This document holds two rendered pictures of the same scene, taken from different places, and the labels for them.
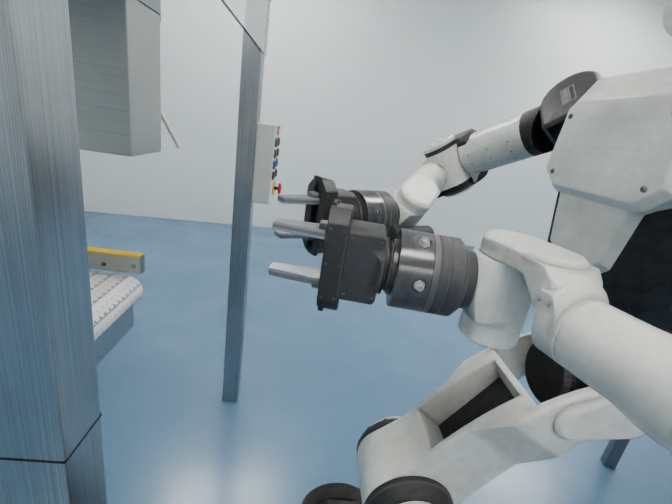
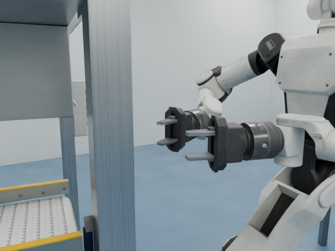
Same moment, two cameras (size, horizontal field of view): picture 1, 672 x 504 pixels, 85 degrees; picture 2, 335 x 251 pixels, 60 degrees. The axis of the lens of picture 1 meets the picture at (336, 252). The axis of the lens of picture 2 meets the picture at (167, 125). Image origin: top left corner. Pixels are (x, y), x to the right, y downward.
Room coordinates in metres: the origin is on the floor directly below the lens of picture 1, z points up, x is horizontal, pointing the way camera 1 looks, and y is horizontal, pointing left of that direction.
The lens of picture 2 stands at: (-0.18, 0.30, 1.15)
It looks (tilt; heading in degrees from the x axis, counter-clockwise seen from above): 11 degrees down; 342
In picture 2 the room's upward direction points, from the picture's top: straight up
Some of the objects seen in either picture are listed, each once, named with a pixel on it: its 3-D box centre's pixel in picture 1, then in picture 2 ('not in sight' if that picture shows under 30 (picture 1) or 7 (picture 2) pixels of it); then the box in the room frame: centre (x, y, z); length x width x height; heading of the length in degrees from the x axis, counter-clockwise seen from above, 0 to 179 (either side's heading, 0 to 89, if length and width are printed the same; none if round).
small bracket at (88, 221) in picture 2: not in sight; (88, 223); (0.29, 0.29, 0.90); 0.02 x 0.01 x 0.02; 6
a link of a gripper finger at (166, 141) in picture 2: (294, 235); (166, 142); (0.55, 0.07, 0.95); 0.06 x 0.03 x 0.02; 127
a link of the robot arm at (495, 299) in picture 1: (474, 284); (276, 141); (0.39, -0.16, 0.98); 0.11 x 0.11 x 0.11; 87
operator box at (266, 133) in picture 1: (266, 162); (77, 106); (1.30, 0.29, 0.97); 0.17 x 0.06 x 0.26; 6
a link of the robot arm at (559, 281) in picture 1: (528, 288); (303, 135); (0.35, -0.20, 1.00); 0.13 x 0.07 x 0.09; 20
